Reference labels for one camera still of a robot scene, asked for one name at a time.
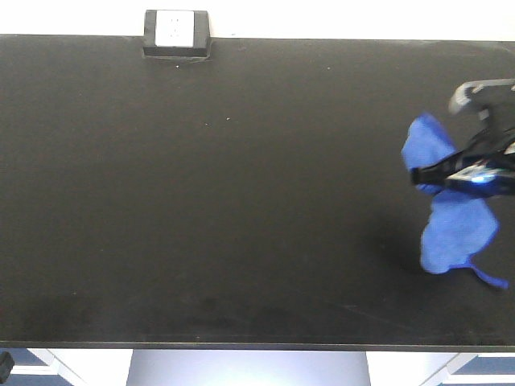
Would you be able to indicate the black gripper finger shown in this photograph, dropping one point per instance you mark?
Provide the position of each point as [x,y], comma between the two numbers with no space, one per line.
[6,365]

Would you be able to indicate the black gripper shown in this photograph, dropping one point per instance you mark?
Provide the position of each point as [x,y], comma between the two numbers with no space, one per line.
[483,170]

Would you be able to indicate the blue microfiber cloth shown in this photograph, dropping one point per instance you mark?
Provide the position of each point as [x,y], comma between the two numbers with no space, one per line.
[459,225]

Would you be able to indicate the left blue cabinet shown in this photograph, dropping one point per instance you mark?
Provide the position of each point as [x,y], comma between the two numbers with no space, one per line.
[56,366]

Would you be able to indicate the blue cabinet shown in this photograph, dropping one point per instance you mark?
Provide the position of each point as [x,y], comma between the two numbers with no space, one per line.
[56,366]
[425,368]

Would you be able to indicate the right blue cabinet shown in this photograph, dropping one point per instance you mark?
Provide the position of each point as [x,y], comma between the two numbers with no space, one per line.
[425,368]

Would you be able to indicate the black white power outlet box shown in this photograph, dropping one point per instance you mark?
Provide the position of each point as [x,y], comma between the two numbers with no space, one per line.
[177,34]

